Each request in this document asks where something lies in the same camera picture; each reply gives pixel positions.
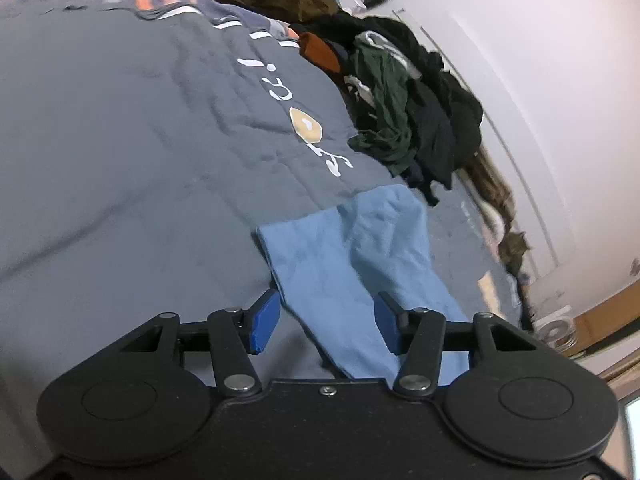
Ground light blue garment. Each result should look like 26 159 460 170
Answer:
257 184 467 382

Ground pile of dark clothes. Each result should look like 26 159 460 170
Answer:
292 12 484 206

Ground tabby cat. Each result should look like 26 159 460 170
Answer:
498 231 530 276

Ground white box fan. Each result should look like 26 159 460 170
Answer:
533 306 578 353

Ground brown blanket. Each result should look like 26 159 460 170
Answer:
463 145 515 232

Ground white headboard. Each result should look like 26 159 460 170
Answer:
392 4 576 281

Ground grey quilted bedspread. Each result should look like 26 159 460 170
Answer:
0 0 524 478

